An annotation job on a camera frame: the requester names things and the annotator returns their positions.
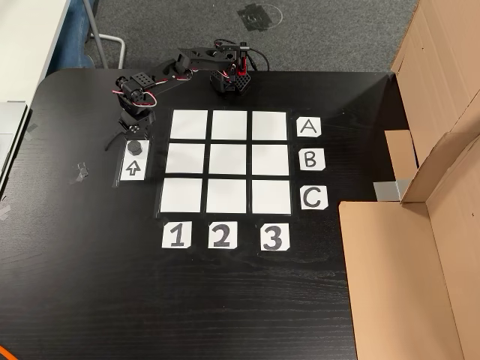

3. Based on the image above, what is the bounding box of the white nine-square grid sheet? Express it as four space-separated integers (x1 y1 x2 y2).
155 108 294 219

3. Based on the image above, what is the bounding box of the white arrow paper sheet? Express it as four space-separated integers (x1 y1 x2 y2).
118 139 151 182

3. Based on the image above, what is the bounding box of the person's leg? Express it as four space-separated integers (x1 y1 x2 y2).
55 0 101 69

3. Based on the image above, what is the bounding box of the paper sheet number 1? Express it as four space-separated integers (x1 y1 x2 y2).
161 220 194 250

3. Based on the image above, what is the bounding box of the grey laptop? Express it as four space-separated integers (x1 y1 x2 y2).
0 100 30 185

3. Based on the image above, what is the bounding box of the paper sheet number 2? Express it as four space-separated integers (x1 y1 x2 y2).
208 220 239 250

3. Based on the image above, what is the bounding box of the white table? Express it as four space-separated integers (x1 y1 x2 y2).
0 0 71 105

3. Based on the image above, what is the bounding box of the dark floor tape patch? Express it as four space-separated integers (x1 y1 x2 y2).
236 2 283 32

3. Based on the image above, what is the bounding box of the paper sheet letter A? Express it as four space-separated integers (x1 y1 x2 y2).
295 116 323 139

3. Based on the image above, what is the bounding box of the paper sheet number 3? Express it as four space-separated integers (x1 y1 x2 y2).
259 223 291 252

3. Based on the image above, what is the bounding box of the paper sheet letter B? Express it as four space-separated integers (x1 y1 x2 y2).
298 148 327 172

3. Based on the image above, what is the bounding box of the paper sheet letter C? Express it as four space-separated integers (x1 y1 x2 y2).
299 185 329 212

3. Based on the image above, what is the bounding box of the small brown cardboard piece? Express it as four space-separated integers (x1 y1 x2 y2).
384 129 419 185

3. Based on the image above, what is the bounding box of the large brown cardboard sheet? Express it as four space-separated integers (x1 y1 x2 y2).
389 0 480 206
337 131 480 360

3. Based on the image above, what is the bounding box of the grey metal tube frame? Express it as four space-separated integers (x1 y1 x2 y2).
83 0 126 70

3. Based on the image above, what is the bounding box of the black power cable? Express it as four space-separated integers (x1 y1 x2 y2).
245 47 272 73

